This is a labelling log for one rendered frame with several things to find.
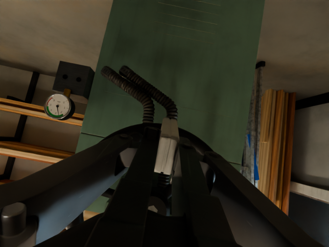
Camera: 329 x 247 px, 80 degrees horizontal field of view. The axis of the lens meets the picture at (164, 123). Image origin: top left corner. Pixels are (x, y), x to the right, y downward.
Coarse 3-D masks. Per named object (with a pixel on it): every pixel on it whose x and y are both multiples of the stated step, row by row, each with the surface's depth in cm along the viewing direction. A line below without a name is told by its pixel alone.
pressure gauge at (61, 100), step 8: (56, 96) 47; (64, 96) 47; (48, 104) 47; (56, 104) 47; (64, 104) 47; (72, 104) 48; (48, 112) 46; (56, 112) 46; (64, 112) 47; (72, 112) 48; (64, 120) 49
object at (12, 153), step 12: (36, 72) 281; (36, 84) 285; (0, 108) 235; (12, 108) 232; (24, 108) 241; (36, 108) 235; (24, 120) 275; (72, 120) 239; (0, 144) 226; (12, 144) 229; (24, 144) 253; (12, 156) 229; (24, 156) 231; (36, 156) 224; (48, 156) 225; (60, 156) 233; (12, 168) 270; (0, 180) 249; (12, 180) 259
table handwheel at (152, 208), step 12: (120, 132) 34; (180, 132) 34; (192, 144) 34; (204, 144) 34; (156, 180) 51; (108, 192) 33; (156, 192) 32; (168, 192) 34; (156, 204) 32; (168, 204) 32
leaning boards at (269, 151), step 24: (264, 96) 191; (288, 96) 181; (264, 120) 178; (288, 120) 177; (264, 144) 180; (288, 144) 172; (264, 168) 175; (288, 168) 168; (264, 192) 170; (288, 192) 165
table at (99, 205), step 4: (100, 196) 51; (96, 200) 50; (100, 200) 50; (104, 200) 50; (108, 200) 42; (92, 204) 50; (96, 204) 50; (100, 204) 50; (104, 204) 50; (88, 208) 50; (92, 208) 50; (96, 208) 50; (100, 208) 50; (104, 208) 50; (96, 212) 50; (100, 212) 50
